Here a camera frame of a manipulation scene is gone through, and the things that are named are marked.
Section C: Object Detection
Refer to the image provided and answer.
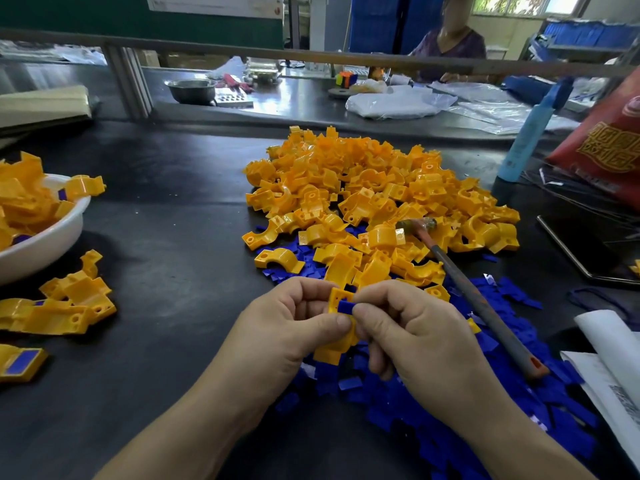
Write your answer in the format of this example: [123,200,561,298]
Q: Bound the metal bowl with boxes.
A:
[163,78,219,106]

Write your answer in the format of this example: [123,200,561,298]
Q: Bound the black tablet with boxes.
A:
[536,214,640,287]

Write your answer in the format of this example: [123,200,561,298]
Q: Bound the row of blue crates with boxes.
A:
[542,19,640,51]

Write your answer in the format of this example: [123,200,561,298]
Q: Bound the person's right forearm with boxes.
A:
[439,384,599,480]

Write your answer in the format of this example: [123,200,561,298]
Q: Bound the clear plastic sheets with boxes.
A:
[429,82,582,136]

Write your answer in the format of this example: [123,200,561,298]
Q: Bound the red patterned bag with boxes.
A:
[545,67,640,211]

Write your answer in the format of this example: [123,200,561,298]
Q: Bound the grey metal post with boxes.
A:
[102,45,154,120]

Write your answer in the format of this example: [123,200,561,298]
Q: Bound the white plastic bag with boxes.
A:
[344,85,459,121]

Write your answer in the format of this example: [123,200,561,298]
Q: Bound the green board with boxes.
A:
[0,0,285,50]

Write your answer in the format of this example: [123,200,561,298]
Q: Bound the person's right hand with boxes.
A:
[351,279,502,429]

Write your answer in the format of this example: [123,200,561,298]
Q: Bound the perforated metal block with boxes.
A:
[214,92,255,109]

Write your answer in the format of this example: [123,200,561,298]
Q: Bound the person's left forearm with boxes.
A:
[92,352,275,480]

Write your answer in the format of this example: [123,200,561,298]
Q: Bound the person's left hand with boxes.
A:
[220,277,354,420]

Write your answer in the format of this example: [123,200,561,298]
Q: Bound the light blue plastic bottle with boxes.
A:
[497,77,575,184]

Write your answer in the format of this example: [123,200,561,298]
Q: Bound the white plastic bowl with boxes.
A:
[0,174,92,287]

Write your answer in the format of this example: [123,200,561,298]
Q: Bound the grey metal rail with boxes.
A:
[0,27,637,80]

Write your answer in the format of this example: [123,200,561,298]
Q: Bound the yellow clamp with blue insert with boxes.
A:
[0,344,50,384]

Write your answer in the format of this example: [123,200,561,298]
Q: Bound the rolled white paper sheet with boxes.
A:
[573,309,640,400]

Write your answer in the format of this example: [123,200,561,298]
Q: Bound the yellow plastic clamp piece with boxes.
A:
[313,287,362,367]

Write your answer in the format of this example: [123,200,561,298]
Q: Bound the tall blue crate stack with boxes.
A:
[348,0,447,56]

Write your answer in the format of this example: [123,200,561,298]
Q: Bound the heap of assembled yellow clamps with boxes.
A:
[0,152,107,253]

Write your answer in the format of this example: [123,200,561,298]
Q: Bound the white sign board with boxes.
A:
[144,0,285,20]

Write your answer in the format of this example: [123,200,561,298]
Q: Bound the stack of beige cardboard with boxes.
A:
[0,84,94,139]

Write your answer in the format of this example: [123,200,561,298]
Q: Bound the pile of yellow plastic clamps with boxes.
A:
[241,126,521,302]

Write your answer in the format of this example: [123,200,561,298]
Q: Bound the dark blue cord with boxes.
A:
[567,287,640,331]

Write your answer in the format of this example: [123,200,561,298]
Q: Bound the white printed paper sheet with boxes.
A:
[559,350,640,471]

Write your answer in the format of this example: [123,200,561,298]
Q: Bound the clear plastic container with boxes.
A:
[244,58,282,85]

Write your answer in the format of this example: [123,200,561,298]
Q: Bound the pile of blue plastic inserts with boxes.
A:
[255,225,601,480]

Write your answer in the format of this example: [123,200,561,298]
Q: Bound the cluster of finished yellow clamps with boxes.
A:
[0,250,118,337]

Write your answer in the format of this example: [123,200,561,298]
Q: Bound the hammer with grey handle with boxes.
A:
[396,217,551,381]

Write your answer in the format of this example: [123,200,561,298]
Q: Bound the red handled tool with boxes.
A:
[222,73,255,94]

